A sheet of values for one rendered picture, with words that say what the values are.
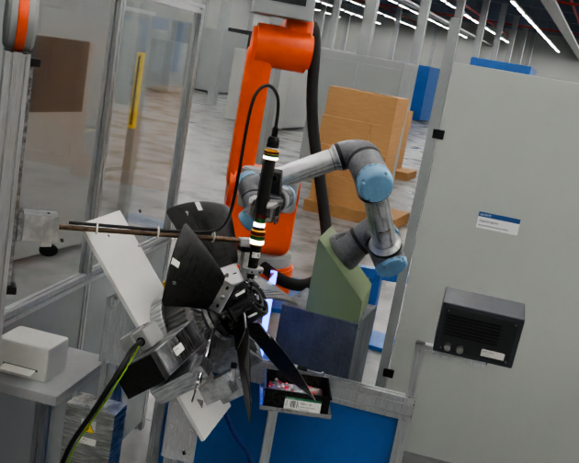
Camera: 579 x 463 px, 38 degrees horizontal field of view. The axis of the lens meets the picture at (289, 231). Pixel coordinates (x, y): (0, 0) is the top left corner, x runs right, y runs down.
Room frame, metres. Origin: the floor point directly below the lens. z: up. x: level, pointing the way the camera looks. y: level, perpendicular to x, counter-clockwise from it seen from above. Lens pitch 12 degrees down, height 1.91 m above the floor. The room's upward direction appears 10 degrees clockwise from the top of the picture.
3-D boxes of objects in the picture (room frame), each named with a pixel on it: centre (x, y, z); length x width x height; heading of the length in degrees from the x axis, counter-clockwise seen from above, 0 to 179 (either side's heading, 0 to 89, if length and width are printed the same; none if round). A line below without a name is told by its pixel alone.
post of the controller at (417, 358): (2.65, -0.50, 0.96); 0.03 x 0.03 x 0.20; 79
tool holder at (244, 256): (2.39, 0.10, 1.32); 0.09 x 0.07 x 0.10; 114
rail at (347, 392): (2.73, -0.07, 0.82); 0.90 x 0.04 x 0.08; 79
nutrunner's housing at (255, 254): (2.39, 0.09, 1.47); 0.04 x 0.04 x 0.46
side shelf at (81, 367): (2.38, 0.65, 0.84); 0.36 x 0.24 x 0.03; 169
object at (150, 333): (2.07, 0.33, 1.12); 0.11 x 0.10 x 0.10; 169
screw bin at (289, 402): (2.55, -0.11, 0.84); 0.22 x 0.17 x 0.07; 93
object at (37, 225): (2.13, 0.66, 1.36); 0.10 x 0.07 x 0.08; 114
